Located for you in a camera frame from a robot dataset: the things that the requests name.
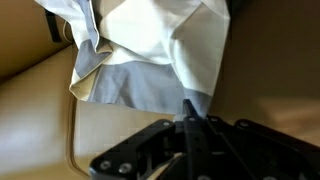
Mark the white cloth with grey patches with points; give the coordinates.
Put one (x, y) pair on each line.
(150, 40)

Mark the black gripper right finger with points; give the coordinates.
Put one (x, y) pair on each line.
(253, 150)

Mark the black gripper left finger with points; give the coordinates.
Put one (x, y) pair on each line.
(146, 133)

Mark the brown leather sofa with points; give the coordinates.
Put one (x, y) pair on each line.
(33, 116)

